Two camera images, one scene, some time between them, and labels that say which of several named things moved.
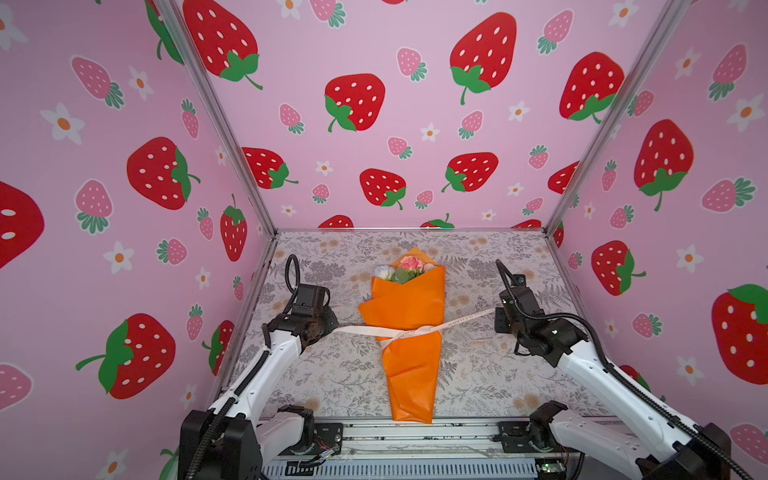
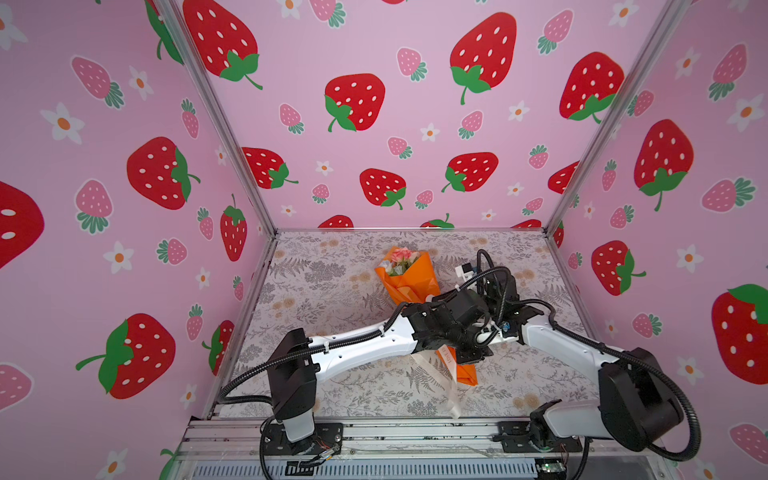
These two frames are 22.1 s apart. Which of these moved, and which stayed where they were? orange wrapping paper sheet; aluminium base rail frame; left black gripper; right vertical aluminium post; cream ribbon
Moved: orange wrapping paper sheet; cream ribbon; left black gripper
Stayed: right vertical aluminium post; aluminium base rail frame
